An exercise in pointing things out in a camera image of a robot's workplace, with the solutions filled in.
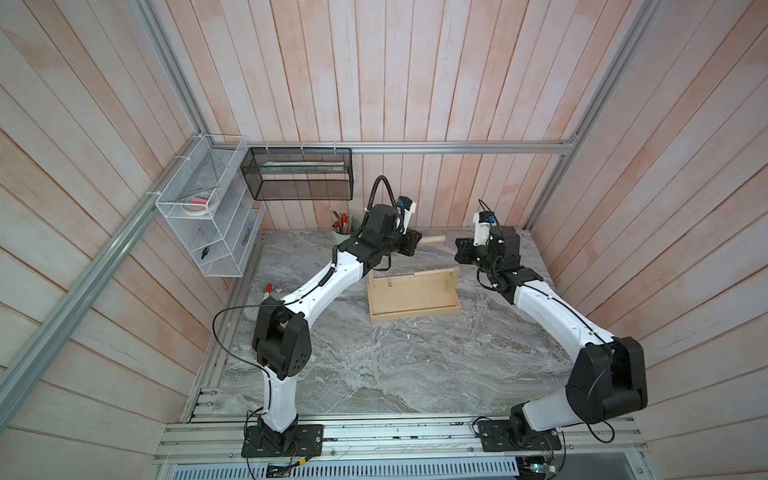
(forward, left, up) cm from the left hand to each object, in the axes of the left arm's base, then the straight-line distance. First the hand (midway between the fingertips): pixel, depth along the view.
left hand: (419, 238), depth 83 cm
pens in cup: (+13, +23, -6) cm, 27 cm away
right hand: (+2, -11, -2) cm, 11 cm away
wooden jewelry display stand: (-3, +5, -25) cm, 26 cm away
